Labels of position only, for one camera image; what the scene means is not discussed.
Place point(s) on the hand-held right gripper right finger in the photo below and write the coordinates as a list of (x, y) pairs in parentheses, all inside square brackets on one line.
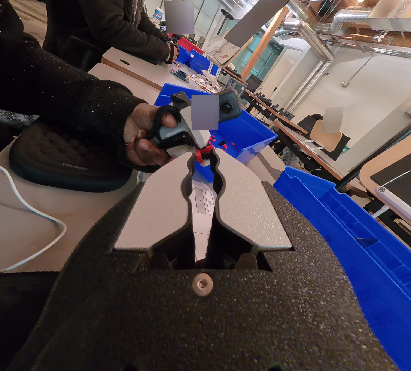
[(250, 213)]

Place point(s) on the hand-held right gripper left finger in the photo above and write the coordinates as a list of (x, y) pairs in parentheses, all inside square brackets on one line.
[(154, 213)]

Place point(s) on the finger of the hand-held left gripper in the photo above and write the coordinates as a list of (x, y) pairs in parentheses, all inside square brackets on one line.
[(201, 138)]

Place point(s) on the small red lego bracket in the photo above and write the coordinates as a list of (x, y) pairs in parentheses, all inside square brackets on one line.
[(202, 153)]

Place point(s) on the blue plastic bin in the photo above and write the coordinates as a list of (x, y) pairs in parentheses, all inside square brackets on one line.
[(250, 130)]

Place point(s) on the blue bin with black divider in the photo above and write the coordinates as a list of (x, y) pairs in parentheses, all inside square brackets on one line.
[(353, 249)]

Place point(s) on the lego instruction booklet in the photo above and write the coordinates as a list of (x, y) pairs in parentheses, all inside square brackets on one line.
[(200, 201)]

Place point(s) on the person's left hand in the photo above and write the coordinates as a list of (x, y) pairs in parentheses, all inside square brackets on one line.
[(144, 120)]

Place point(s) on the blue circuit board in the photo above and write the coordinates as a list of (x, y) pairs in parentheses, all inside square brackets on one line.
[(179, 75)]

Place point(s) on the row of small blue bins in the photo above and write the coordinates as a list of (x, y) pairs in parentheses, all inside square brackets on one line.
[(199, 61)]

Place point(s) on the red plastic bin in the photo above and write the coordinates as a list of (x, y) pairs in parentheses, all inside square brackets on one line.
[(189, 44)]

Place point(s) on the instruction booklet orange car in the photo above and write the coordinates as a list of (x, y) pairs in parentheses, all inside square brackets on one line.
[(224, 48)]

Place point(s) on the black office chair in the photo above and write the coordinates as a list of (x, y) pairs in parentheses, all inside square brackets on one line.
[(253, 84)]

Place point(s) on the row of black devices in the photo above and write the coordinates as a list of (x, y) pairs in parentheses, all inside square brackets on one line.
[(276, 109)]

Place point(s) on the white wipes canister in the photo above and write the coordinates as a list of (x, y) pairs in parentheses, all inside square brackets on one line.
[(159, 15)]

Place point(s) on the clear acrylic stand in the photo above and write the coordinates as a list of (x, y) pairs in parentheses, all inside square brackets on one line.
[(313, 145)]

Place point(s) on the black ribbed disc stand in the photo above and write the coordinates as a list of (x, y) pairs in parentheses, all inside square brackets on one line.
[(227, 14)]

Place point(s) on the black chair armrest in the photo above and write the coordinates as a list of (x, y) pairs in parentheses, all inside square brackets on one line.
[(64, 159)]

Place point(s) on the light wooden chair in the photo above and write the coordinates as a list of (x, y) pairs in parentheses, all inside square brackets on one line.
[(327, 140)]

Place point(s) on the grey mesh office chair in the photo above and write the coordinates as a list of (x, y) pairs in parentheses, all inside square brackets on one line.
[(16, 119)]

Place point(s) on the wooden support post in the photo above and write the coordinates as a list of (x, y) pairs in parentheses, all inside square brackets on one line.
[(263, 43)]

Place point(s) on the silver air duct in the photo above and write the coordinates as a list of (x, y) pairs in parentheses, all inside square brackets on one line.
[(353, 15)]

